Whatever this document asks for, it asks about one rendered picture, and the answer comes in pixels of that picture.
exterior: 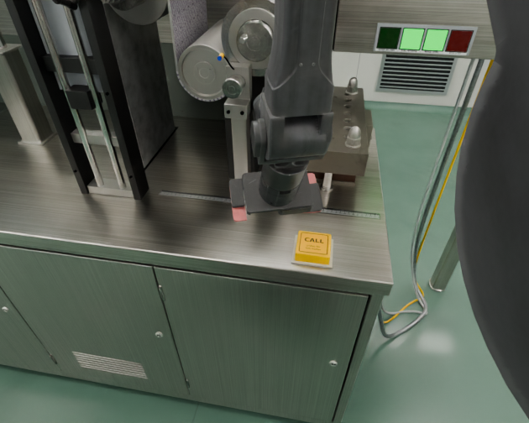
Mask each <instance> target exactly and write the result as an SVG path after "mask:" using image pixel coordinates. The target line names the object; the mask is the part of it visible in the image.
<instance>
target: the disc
mask: <svg viewBox="0 0 529 423"><path fill-rule="evenodd" d="M249 8H262V9H264V10H266V11H268V12H270V13H272V14H273V15H274V16H275V4H274V3H273V2H271V1H269V0H242V1H240V2H239V3H236V4H235V5H234V6H233V7H232V8H231V9H230V10H229V11H228V13H227V15H226V17H225V19H224V20H223V25H222V30H221V40H222V45H223V50H224V52H225V54H226V56H227V57H228V59H229V61H230V62H237V63H240V62H239V61H238V60H237V59H236V58H235V56H234V55H233V52H232V51H231V49H230V46H229V42H228V32H229V29H230V26H231V23H232V21H233V20H234V19H235V17H236V16H237V15H238V14H239V13H241V12H243V10H246V9H249ZM266 70H267V68H264V69H260V70H256V69H252V76H265V72H266Z"/></svg>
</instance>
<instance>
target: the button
mask: <svg viewBox="0 0 529 423"><path fill-rule="evenodd" d="M331 238H332V236H331V234H326V233H319V232H306V231H299V232H298V237H297V243H296V253H295V261H302V262H308V263H314V264H327V265H329V262H330V254H331Z"/></svg>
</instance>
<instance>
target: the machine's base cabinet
mask: <svg viewBox="0 0 529 423"><path fill-rule="evenodd" d="M383 298H384V296H383V295H376V294H370V293H364V292H358V291H351V290H340V289H333V288H327V287H321V286H315V285H303V284H297V283H291V282H284V281H278V280H272V279H260V278H254V277H248V276H242V275H235V274H224V273H218V272H211V271H205V270H199V269H187V268H181V267H175V266H168V265H162V264H151V263H144V262H138V261H132V260H126V259H119V258H108V257H102V256H95V255H89V254H83V253H71V252H65V251H59V250H52V249H46V248H35V247H28V246H22V245H16V244H10V243H0V364H2V365H8V366H12V367H16V368H25V369H29V370H34V371H39V372H43V373H52V374H56V375H60V376H66V377H70V378H74V379H83V380H87V381H92V382H97V383H101V384H110V385H114V386H119V387H124V388H128V389H136V390H141V391H145V392H150V393H155V394H163V395H168V396H172V397H177V398H182V399H186V400H195V401H199V402H204V403H208V404H213V405H221V406H226V407H231V408H235V409H240V410H248V411H253V412H258V413H262V414H267V415H275V416H279V417H284V418H289V419H293V420H302V421H306V422H311V423H341V422H342V419H343V415H344V412H345V410H346V407H347V404H348V400H349V397H350V395H351V392H352V389H353V386H354V383H355V380H356V378H357V375H358V372H359V368H360V365H361V363H362V360H363V357H364V353H365V350H366V347H367V345H368V342H369V338H370V335H371V332H372V330H373V327H374V324H375V321H376V318H377V315H378V313H379V310H380V306H381V303H382V300H383Z"/></svg>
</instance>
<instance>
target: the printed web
mask: <svg viewBox="0 0 529 423"><path fill-rule="evenodd" d="M167 2H168V9H169V15H170V28H171V35H172V42H173V49H174V56H175V68H176V74H177V77H178V79H179V82H180V83H181V85H182V86H183V84H182V82H181V79H180V77H179V74H178V61H179V59H180V57H181V54H182V53H183V51H184V50H186V49H187V48H188V47H189V46H190V45H191V44H193V43H194V42H195V41H196V40H197V39H199V38H200V37H201V36H202V35H203V34H204V33H206V32H207V31H208V27H207V0H167ZM102 4H103V7H104V10H105V14H106V17H107V23H108V27H109V30H110V34H111V37H112V41H113V47H114V50H115V54H116V57H117V61H118V67H119V70H120V74H121V77H122V81H123V87H124V90H125V94H126V97H127V101H128V107H129V111H130V114H131V118H132V121H133V125H134V131H135V134H136V138H137V141H138V145H139V151H140V154H141V158H142V161H143V165H144V168H145V166H146V165H147V164H148V163H149V162H150V161H151V159H152V158H153V157H154V156H155V154H156V153H157V151H158V150H159V149H160V147H161V146H162V145H163V144H164V142H165V141H166V139H168V137H169V136H170V135H171V134H172V133H173V131H174V130H175V124H174V119H173V114H172V109H171V104H170V95H169V90H168V85H167V80H166V75H165V66H164V61H163V56H162V51H161V46H160V37H159V31H158V27H157V22H156V21H155V22H153V23H150V24H146V25H138V24H134V23H130V22H129V21H127V20H125V19H124V18H122V17H120V16H119V15H118V14H117V13H116V12H115V11H114V10H113V8H112V7H111V6H110V4H108V3H102ZM183 88H184V89H185V90H186V91H187V92H188V93H189V94H190V95H191V96H193V97H195V96H194V95H192V94H191V93H190V92H189V91H188V90H187V89H186V88H185V87H184V86H183ZM223 97H225V95H224V94H223V95H222V96H220V97H219V98H216V99H212V100H205V99H201V98H198V97H195V98H196V99H198V100H201V101H204V102H214V101H217V100H220V99H221V98H223Z"/></svg>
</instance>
